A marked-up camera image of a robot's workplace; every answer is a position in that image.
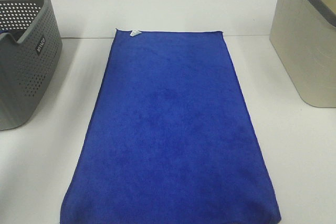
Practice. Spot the blue microfibre towel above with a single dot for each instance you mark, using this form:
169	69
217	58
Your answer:
170	139

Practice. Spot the grey perforated plastic basket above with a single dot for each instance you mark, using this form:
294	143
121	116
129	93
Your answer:
30	50

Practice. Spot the beige plastic bin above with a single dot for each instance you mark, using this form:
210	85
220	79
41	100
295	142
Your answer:
303	35

